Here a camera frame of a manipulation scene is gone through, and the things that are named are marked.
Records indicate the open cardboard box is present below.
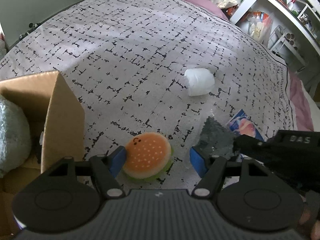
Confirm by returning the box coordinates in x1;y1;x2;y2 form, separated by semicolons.
1;71;85;239

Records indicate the white desk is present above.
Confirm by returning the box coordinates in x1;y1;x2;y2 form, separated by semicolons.
230;0;319;56

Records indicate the black item in clear bag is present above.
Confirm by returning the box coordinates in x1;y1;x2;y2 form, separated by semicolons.
183;108;240;169

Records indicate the white rolled cloth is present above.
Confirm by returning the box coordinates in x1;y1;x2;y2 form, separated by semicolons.
184;68;215;96

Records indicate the grey pink plush toy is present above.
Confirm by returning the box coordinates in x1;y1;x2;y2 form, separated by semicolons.
1;96;31;178

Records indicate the person's right hand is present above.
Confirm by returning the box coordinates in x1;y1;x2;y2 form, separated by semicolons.
299;191;319;239

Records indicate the white black patterned bedspread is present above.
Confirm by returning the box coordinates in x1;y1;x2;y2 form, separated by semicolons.
1;0;297;189

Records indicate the blue planet tissue pack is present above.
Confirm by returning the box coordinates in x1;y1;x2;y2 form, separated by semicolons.
226;108;266;162

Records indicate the burger shaped plush toy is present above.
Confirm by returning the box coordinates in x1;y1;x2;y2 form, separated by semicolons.
123;132;172;181

